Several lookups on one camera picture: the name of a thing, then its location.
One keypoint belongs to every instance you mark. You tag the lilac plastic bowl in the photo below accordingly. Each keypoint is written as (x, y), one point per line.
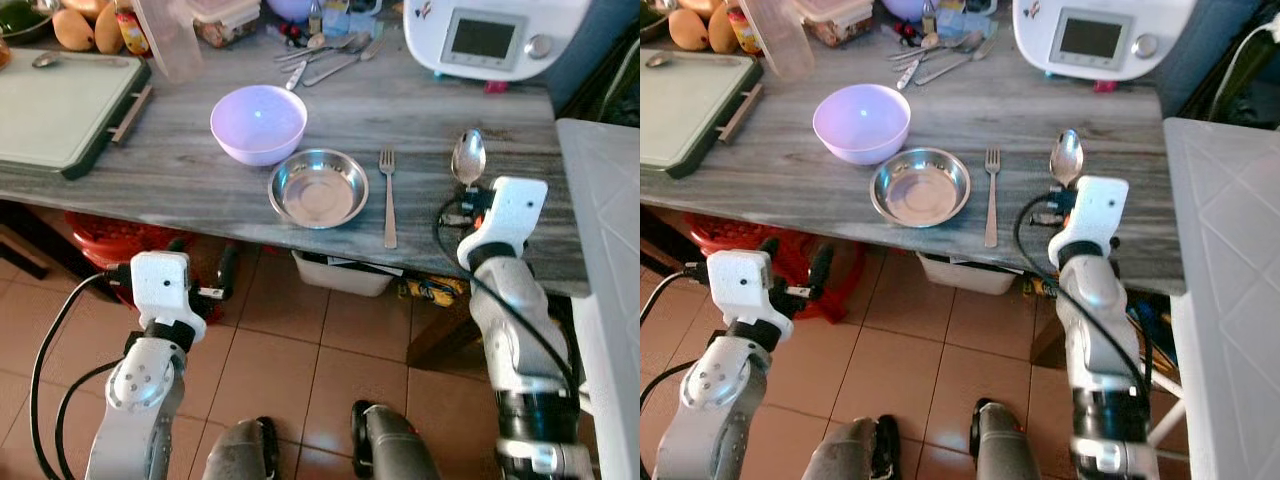
(860, 135)
(258, 135)

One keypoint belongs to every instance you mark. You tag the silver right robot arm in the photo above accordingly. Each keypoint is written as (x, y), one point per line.
(515, 340)
(1100, 340)

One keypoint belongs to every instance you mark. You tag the white plastic cabinet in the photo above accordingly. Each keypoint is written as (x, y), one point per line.
(610, 300)
(1225, 300)

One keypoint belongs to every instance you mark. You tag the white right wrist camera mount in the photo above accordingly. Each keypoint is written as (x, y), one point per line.
(512, 215)
(1098, 212)

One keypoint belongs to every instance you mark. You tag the white kitchen appliance with screen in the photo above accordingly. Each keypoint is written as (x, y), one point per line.
(1095, 38)
(490, 40)

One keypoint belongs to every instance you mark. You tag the steel table fork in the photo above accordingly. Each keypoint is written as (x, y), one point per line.
(388, 200)
(992, 200)

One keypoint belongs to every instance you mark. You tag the grey right robot leg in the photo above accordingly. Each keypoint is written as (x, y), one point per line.
(1005, 445)
(395, 445)

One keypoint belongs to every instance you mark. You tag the shallow stainless steel dish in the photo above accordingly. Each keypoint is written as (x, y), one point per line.
(920, 188)
(318, 190)

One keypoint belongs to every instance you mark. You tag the red plastic basket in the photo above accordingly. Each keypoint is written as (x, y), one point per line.
(795, 255)
(120, 240)

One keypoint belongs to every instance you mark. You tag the white plastic tub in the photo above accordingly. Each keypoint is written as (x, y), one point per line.
(965, 275)
(340, 275)

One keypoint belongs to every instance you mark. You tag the yellow and black tool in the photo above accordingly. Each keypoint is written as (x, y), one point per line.
(1040, 288)
(435, 290)

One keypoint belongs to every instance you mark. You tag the large steel spoon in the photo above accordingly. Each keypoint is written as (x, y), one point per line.
(469, 156)
(1067, 156)

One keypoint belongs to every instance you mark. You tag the blue chair back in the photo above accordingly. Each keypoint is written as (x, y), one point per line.
(595, 50)
(1205, 45)

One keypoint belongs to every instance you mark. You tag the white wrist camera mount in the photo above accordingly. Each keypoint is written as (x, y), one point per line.
(512, 215)
(162, 285)
(742, 285)
(1098, 212)

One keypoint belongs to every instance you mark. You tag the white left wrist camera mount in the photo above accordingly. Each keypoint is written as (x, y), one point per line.
(162, 285)
(742, 285)

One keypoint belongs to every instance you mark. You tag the small steel spoon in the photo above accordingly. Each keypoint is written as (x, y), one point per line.
(658, 60)
(44, 60)

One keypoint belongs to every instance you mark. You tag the yellow mango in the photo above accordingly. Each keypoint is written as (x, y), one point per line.
(73, 30)
(108, 30)
(688, 28)
(722, 30)

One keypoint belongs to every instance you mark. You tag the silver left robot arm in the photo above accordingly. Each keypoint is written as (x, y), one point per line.
(715, 400)
(140, 400)

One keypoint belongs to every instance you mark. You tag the steel spoon in cutlery pile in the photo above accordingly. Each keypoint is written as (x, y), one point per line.
(315, 42)
(930, 41)

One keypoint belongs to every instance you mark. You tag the bottle with red label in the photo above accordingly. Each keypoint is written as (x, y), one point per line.
(743, 30)
(132, 30)

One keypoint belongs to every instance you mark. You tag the grey left robot leg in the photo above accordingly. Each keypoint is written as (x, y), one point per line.
(240, 455)
(850, 455)

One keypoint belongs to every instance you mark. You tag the grey robot leg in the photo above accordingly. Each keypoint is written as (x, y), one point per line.
(1005, 445)
(850, 455)
(240, 455)
(395, 445)

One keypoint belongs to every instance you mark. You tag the pale green cutting board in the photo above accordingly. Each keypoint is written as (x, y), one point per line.
(690, 110)
(60, 110)

